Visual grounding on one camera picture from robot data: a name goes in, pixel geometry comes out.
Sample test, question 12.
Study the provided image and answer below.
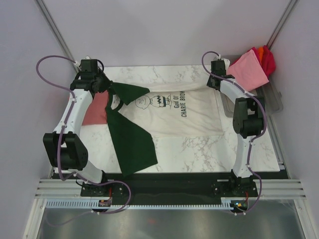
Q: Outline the white and green t-shirt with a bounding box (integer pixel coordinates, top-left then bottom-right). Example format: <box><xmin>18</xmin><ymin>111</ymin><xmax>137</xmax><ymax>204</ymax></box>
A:
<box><xmin>105</xmin><ymin>83</ymin><xmax>223</xmax><ymax>176</ymax></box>

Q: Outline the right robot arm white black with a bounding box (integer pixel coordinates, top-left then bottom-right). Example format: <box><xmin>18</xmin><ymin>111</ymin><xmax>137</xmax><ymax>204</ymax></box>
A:
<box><xmin>207</xmin><ymin>59</ymin><xmax>267</xmax><ymax>196</ymax></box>

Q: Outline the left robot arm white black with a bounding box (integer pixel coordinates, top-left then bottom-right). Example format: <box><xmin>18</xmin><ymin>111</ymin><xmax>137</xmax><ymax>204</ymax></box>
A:
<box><xmin>39</xmin><ymin>57</ymin><xmax>113</xmax><ymax>196</ymax></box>

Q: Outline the folded salmon red t-shirt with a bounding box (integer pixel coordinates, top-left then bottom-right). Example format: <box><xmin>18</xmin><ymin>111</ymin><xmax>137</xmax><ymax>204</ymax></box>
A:
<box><xmin>82</xmin><ymin>91</ymin><xmax>109</xmax><ymax>126</ymax></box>

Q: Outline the pink t-shirt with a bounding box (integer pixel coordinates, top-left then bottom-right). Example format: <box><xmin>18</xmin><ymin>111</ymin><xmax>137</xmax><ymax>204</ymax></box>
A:
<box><xmin>227</xmin><ymin>47</ymin><xmax>269</xmax><ymax>92</ymax></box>

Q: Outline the orange t-shirt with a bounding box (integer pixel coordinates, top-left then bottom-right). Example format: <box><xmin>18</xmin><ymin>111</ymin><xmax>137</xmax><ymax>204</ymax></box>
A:
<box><xmin>258</xmin><ymin>47</ymin><xmax>264</xmax><ymax>60</ymax></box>

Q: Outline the clear grey plastic bin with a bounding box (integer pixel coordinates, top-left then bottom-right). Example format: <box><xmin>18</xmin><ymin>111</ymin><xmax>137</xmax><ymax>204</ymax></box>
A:
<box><xmin>220</xmin><ymin>76</ymin><xmax>283</xmax><ymax>118</ymax></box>

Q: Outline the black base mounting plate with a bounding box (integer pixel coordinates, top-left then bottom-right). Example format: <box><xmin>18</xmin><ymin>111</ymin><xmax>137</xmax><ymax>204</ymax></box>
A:
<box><xmin>69</xmin><ymin>170</ymin><xmax>289</xmax><ymax>204</ymax></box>

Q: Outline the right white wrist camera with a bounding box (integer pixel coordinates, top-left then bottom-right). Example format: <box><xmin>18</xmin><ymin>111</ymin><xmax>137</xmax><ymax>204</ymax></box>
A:
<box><xmin>214</xmin><ymin>56</ymin><xmax>230</xmax><ymax>75</ymax></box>

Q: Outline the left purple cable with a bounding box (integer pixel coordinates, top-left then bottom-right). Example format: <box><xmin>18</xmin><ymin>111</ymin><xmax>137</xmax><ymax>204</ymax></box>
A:
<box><xmin>36</xmin><ymin>55</ymin><xmax>132</xmax><ymax>227</ymax></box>

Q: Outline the left aluminium frame post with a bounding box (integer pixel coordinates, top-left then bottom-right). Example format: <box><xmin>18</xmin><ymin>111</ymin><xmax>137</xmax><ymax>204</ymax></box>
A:
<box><xmin>34</xmin><ymin>0</ymin><xmax>75</xmax><ymax>60</ymax></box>

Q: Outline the aluminium frame post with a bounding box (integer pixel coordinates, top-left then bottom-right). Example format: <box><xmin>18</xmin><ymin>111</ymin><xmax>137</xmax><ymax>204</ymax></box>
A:
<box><xmin>34</xmin><ymin>0</ymin><xmax>75</xmax><ymax>60</ymax></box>
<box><xmin>266</xmin><ymin>0</ymin><xmax>299</xmax><ymax>50</ymax></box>

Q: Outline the right aluminium frame post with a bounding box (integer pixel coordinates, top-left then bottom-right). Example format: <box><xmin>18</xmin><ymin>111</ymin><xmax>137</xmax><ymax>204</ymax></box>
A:
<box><xmin>266</xmin><ymin>0</ymin><xmax>299</xmax><ymax>50</ymax></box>

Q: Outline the aluminium extrusion rail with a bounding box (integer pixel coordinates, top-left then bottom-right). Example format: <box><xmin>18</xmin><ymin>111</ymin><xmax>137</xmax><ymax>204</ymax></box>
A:
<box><xmin>34</xmin><ymin>178</ymin><xmax>83</xmax><ymax>199</ymax></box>

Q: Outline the white slotted cable duct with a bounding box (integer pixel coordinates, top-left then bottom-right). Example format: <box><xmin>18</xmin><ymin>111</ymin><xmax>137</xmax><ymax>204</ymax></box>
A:
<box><xmin>45</xmin><ymin>198</ymin><xmax>245</xmax><ymax>211</ymax></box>

